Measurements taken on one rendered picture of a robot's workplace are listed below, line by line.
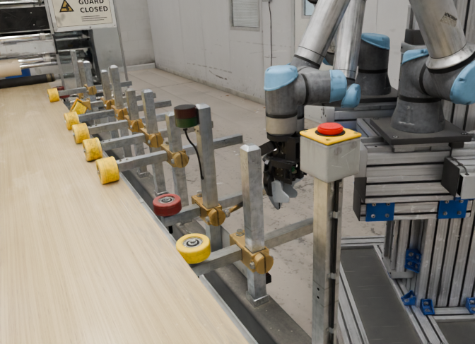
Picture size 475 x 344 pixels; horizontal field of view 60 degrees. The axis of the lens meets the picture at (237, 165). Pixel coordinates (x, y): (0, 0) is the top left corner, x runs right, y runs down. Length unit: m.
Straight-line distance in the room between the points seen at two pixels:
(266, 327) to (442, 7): 0.85
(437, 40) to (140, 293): 0.88
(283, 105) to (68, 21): 2.76
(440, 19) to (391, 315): 1.19
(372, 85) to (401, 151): 0.50
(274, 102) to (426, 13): 0.41
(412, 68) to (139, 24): 9.28
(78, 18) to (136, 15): 6.76
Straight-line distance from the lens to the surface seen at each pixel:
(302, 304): 2.19
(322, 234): 0.74
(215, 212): 1.18
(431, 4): 1.09
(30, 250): 1.11
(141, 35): 10.31
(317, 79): 0.97
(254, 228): 0.98
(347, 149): 0.66
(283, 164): 0.98
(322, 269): 0.77
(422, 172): 1.35
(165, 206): 1.16
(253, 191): 0.93
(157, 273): 0.91
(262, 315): 1.08
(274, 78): 0.93
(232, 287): 1.17
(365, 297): 1.93
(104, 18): 3.59
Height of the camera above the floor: 1.43
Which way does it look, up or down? 22 degrees down
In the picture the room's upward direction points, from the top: 4 degrees counter-clockwise
